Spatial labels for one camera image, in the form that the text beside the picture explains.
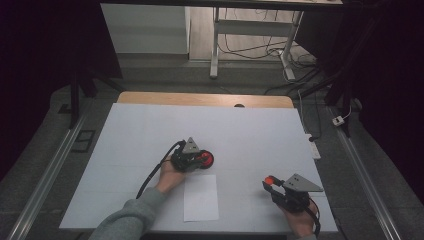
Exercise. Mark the person's right hand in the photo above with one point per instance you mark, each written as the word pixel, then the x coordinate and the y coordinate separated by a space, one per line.
pixel 300 222

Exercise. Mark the small white adapter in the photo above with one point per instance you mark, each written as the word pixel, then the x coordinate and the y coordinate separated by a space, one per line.
pixel 338 120

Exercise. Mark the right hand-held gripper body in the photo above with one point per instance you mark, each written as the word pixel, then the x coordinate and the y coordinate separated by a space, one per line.
pixel 295 195

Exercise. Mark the desk with white metal legs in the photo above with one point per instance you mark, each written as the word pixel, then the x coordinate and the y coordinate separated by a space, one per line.
pixel 253 27

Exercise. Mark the black metal stand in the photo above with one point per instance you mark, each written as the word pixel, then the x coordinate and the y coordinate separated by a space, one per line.
pixel 346 110
pixel 74 100

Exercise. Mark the dark table grommet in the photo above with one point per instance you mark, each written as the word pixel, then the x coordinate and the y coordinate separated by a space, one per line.
pixel 239 105

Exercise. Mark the aluminium floor rail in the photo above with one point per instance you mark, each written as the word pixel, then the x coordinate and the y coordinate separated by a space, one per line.
pixel 46 180
pixel 366 183

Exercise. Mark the white cabinet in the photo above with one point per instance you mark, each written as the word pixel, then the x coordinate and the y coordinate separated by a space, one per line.
pixel 146 30

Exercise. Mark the person's left hand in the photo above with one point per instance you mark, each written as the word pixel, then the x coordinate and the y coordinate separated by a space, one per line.
pixel 170 177

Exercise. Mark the orange stamp cap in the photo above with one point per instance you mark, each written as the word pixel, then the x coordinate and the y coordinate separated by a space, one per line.
pixel 269 180

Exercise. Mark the small white paper sheet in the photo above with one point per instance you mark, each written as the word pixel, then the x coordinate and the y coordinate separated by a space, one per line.
pixel 201 200

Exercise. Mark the large white table cover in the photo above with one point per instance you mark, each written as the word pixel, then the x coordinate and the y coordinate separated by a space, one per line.
pixel 250 133

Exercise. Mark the white power strip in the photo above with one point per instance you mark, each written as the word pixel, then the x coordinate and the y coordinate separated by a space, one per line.
pixel 314 150

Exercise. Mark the dark curtain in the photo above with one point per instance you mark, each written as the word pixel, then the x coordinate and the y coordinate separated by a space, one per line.
pixel 33 50
pixel 393 66

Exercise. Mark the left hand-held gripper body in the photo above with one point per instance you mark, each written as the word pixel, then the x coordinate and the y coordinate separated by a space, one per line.
pixel 185 160

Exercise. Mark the round red ink pad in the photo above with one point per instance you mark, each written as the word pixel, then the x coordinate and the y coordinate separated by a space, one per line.
pixel 208 160

